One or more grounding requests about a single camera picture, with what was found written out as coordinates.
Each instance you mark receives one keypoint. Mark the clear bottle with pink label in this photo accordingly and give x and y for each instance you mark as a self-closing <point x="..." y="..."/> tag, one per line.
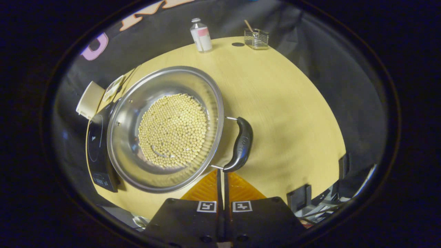
<point x="202" y="38"/>

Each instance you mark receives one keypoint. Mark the black table clamp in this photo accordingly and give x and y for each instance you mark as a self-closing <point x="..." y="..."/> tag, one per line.
<point x="299" y="199"/>

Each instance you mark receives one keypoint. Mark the dark round table grommet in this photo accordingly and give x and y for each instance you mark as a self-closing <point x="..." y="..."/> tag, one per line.
<point x="237" y="44"/>

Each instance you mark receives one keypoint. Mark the pile of soybeans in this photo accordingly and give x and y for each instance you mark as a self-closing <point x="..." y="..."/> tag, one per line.
<point x="172" y="131"/>

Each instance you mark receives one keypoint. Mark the white divided dish with beans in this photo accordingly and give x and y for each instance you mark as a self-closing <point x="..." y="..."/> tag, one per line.
<point x="113" y="89"/>

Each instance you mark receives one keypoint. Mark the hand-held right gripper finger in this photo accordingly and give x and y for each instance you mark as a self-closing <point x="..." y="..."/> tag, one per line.
<point x="219" y="206"/>
<point x="226" y="210"/>

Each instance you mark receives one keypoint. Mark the wooden stick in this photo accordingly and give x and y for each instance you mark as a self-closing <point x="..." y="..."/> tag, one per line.
<point x="248" y="25"/>

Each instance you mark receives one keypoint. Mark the black induction cooktop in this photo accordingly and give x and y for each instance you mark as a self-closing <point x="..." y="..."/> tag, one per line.
<point x="98" y="155"/>

